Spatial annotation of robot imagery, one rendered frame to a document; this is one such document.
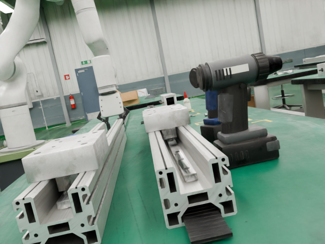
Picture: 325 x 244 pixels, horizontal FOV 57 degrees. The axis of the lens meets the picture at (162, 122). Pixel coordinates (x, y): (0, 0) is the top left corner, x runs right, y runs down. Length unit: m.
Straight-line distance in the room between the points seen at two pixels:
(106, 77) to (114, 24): 11.19
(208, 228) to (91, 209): 0.16
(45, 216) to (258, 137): 0.41
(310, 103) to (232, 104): 2.24
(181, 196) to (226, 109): 0.26
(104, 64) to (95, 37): 0.12
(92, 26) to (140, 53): 10.98
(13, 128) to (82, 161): 0.97
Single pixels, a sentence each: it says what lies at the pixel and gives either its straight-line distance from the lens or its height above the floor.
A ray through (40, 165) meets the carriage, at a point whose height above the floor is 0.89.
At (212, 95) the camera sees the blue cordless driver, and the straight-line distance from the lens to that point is 0.86.
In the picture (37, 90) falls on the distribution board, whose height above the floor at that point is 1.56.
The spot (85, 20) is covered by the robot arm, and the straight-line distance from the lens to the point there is 1.34.
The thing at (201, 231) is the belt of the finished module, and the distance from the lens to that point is 0.39.
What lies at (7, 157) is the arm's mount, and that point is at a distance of 1.38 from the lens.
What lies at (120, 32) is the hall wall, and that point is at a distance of 12.44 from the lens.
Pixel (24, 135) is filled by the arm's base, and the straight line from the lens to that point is 1.43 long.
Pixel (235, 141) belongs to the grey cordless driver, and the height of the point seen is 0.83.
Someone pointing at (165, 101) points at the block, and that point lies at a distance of 2.12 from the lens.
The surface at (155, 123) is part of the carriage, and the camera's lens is 0.71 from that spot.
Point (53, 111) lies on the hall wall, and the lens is 12.65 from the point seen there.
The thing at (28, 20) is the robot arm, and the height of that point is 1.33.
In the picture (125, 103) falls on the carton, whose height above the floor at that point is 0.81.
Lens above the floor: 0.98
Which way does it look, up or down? 8 degrees down
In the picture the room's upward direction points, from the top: 11 degrees counter-clockwise
